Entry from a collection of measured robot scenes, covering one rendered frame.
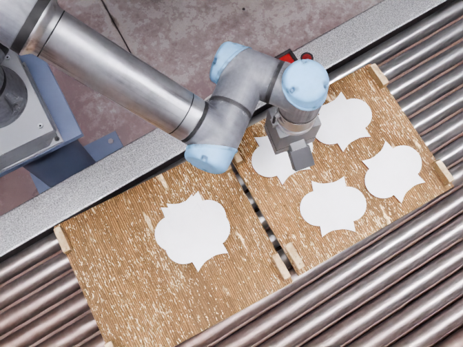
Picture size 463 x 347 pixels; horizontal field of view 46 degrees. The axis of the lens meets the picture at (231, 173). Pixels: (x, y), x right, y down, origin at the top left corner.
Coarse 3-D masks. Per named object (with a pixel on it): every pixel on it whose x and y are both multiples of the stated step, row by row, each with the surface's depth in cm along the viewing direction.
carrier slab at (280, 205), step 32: (352, 96) 128; (384, 96) 128; (256, 128) 126; (384, 128) 126; (320, 160) 124; (352, 160) 124; (256, 192) 122; (288, 192) 122; (416, 192) 122; (288, 224) 120; (384, 224) 120; (288, 256) 118; (320, 256) 118
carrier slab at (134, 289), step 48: (144, 192) 122; (192, 192) 122; (240, 192) 122; (96, 240) 119; (144, 240) 119; (240, 240) 119; (96, 288) 116; (144, 288) 116; (192, 288) 116; (240, 288) 117; (144, 336) 114; (192, 336) 114
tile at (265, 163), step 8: (264, 136) 125; (264, 144) 124; (312, 144) 124; (256, 152) 124; (264, 152) 124; (272, 152) 124; (256, 160) 123; (264, 160) 123; (272, 160) 123; (280, 160) 123; (288, 160) 123; (256, 168) 123; (264, 168) 123; (272, 168) 123; (280, 168) 123; (288, 168) 123; (264, 176) 122; (272, 176) 122; (280, 176) 122; (288, 176) 122
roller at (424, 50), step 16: (448, 32) 135; (416, 48) 134; (432, 48) 134; (384, 64) 133; (400, 64) 132; (416, 64) 134; (64, 256) 120; (32, 272) 119; (48, 272) 119; (64, 272) 121; (0, 288) 119; (16, 288) 118; (32, 288) 119; (0, 304) 117
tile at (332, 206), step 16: (320, 192) 121; (336, 192) 121; (352, 192) 121; (304, 208) 120; (320, 208) 120; (336, 208) 120; (352, 208) 120; (320, 224) 119; (336, 224) 119; (352, 224) 120
